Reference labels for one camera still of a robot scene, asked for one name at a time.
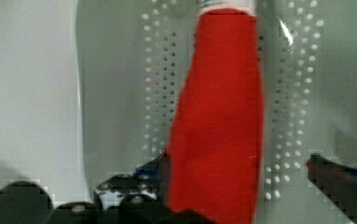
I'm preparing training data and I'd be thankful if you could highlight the red plush ketchup bottle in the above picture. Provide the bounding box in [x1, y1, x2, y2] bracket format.
[167, 0, 264, 224]

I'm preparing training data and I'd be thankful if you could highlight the green plastic strainer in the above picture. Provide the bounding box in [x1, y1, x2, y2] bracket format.
[76, 0, 357, 224]

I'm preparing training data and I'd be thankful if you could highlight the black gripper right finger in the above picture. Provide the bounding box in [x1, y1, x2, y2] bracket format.
[306, 153, 357, 224]

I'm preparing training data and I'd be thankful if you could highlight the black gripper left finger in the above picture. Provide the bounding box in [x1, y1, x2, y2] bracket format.
[93, 151, 170, 210]

